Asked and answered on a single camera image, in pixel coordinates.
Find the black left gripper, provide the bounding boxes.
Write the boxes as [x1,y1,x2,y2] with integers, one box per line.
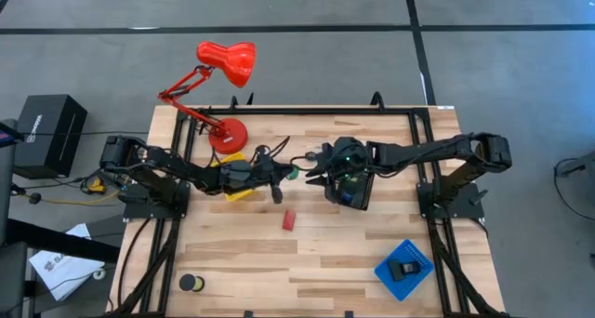
[218,158,295,205]

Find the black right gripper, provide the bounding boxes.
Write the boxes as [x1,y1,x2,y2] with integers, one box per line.
[304,136,373,189]

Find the black rectangular plastic box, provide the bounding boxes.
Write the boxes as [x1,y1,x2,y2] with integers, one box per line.
[387,258,423,283]

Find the black plastic basket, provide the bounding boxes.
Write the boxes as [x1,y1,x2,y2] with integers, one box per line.
[327,168,376,211]

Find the red desk lamp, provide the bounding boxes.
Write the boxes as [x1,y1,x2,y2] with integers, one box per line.
[156,40,258,155]

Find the blue plastic basket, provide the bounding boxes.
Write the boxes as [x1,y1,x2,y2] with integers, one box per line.
[374,238,435,303]

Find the black metal beam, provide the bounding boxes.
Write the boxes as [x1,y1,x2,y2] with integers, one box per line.
[0,218,121,264]

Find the white paper box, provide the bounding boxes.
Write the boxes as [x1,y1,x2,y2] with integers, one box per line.
[28,222,106,303]

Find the black cardboard box white print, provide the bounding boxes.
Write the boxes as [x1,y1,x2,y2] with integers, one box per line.
[12,93,88,179]

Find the dark grey cabinet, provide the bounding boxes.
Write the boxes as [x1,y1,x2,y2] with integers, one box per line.
[0,117,29,318]

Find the black left wrist camera cable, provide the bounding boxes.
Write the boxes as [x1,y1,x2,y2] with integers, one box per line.
[250,135,292,166]

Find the black metal table frame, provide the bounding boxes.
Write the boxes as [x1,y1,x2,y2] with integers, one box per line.
[106,104,512,318]

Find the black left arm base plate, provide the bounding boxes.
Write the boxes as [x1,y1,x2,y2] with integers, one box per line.
[123,180,192,219]

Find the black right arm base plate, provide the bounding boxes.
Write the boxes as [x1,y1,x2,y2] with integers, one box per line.
[416,181,485,219]

